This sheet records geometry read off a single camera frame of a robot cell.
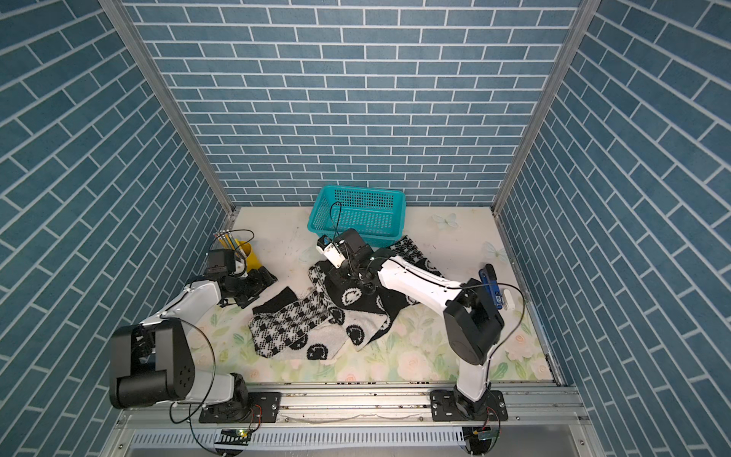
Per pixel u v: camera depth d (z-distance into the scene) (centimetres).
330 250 75
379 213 120
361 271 62
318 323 85
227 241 91
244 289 77
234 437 72
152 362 43
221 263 72
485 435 71
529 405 76
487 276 97
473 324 47
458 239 111
